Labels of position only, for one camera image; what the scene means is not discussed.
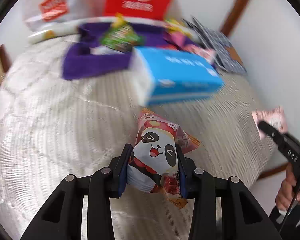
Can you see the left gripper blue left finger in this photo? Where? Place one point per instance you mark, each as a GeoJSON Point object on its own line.
{"type": "Point", "coordinates": [118, 177]}

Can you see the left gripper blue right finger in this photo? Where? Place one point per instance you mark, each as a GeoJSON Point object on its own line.
{"type": "Point", "coordinates": [186, 167]}

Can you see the panda print snack packet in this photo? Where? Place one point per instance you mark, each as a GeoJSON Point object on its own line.
{"type": "Point", "coordinates": [153, 165]}

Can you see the green snack packet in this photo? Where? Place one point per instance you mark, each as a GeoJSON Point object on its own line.
{"type": "Point", "coordinates": [122, 38]}

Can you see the person's right hand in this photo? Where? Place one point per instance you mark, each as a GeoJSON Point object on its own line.
{"type": "Point", "coordinates": [285, 194]}

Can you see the blue tissue pack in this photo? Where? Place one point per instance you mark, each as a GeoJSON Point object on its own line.
{"type": "Point", "coordinates": [163, 75]}

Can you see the pink white small packet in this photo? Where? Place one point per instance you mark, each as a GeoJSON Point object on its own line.
{"type": "Point", "coordinates": [208, 54]}

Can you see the blue plaid folded cloth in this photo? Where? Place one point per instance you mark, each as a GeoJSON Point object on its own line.
{"type": "Point", "coordinates": [211, 39]}

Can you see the purple towel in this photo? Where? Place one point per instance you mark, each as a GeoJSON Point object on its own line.
{"type": "Point", "coordinates": [89, 58]}

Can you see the silver clear packet on towel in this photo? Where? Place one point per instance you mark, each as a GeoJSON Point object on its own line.
{"type": "Point", "coordinates": [103, 50]}

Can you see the pink yellow snack packet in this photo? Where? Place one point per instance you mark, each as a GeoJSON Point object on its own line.
{"type": "Point", "coordinates": [176, 33]}

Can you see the yellow triangular snack packet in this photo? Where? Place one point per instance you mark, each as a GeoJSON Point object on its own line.
{"type": "Point", "coordinates": [119, 21]}

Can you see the white plastic Miniso bag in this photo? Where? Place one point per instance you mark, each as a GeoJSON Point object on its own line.
{"type": "Point", "coordinates": [39, 14]}

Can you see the brown wooden door frame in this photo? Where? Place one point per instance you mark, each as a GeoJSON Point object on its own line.
{"type": "Point", "coordinates": [233, 16]}

